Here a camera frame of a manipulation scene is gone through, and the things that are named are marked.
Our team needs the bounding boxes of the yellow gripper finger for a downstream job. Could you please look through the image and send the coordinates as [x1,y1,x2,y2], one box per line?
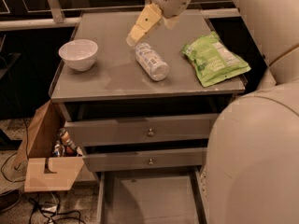
[164,16,178,30]
[126,3,162,47]

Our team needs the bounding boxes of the clear plastic water bottle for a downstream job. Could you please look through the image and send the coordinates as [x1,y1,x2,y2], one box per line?
[135,43,169,81]

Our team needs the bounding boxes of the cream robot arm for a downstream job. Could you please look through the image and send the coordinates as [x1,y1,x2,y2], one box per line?
[204,0,299,224]

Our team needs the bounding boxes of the grey drawer cabinet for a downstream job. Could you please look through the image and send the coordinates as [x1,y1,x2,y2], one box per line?
[49,10,249,224]

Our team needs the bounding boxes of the top grey drawer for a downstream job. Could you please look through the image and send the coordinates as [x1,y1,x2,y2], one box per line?
[65,114,218,147]

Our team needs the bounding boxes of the grey drawer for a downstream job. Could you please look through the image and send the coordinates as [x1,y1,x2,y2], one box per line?
[65,114,218,147]
[83,147,207,172]
[97,167,207,224]

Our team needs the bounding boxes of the middle grey drawer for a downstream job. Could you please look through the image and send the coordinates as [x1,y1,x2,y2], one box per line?
[83,147,207,172]

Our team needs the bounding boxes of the bottom grey drawer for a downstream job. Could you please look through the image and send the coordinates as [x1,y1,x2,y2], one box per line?
[97,167,207,224]

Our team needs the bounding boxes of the green snack bag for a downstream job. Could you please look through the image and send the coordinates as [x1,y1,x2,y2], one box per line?
[181,32,250,88]

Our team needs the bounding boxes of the white ceramic bowl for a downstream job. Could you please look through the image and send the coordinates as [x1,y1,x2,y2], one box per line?
[58,39,98,71]

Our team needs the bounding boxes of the items inside wooden box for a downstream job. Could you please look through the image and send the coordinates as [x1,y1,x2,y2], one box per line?
[52,128,81,157]

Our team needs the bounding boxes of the wooden side box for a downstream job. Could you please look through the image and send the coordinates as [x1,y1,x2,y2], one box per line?
[12,101,83,192]

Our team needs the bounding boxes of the metal railing frame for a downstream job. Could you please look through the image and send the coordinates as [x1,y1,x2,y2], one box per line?
[0,0,299,32]

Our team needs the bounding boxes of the black floor cables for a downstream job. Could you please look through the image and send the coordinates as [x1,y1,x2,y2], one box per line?
[0,119,87,224]

